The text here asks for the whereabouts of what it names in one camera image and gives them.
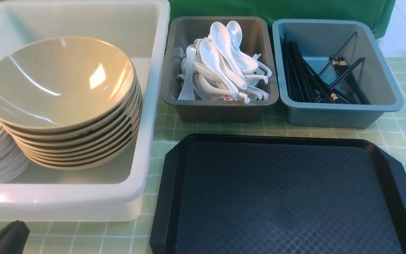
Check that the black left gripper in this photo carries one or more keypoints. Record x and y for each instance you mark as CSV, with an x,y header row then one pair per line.
x,y
13,237

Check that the large white plastic tub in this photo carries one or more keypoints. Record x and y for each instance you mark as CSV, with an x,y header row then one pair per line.
x,y
113,191

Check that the stack of tan bowls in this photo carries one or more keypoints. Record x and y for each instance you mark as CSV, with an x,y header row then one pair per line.
x,y
70,102

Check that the black serving tray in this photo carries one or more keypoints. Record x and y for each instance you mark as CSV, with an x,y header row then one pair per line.
x,y
238,194

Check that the pile of white spoons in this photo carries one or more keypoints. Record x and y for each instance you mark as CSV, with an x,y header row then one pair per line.
x,y
216,68

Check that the grey spoon bin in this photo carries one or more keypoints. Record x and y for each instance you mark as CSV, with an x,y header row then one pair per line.
x,y
255,39

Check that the bundle of black chopsticks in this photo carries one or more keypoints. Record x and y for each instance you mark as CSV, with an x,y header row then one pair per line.
x,y
335,83

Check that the blue-grey chopstick bin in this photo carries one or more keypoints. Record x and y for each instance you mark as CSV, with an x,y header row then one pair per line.
x,y
320,39

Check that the green checkered tablecloth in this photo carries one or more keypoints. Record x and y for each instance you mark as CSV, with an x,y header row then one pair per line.
x,y
388,133

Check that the green backdrop cloth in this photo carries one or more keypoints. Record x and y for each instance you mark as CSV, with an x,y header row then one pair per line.
x,y
375,14

